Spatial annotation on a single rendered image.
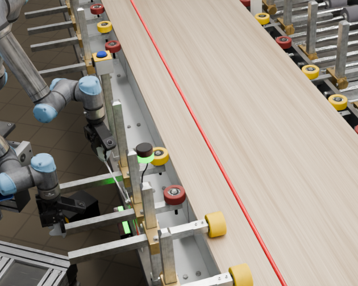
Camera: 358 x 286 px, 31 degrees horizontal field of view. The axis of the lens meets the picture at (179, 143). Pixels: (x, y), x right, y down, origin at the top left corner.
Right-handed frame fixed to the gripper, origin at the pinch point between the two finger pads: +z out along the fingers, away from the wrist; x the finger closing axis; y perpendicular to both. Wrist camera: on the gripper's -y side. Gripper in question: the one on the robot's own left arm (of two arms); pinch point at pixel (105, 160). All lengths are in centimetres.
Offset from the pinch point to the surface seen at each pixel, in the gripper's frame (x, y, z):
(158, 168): -18.6, -7.8, 8.9
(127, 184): -4.7, -6.3, 10.7
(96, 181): 4.8, 0.9, 8.7
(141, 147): -4.0, -23.0, -17.1
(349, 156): -75, -56, 3
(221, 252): -6, -64, 3
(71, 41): -44, 116, 8
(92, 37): -55, 112, 9
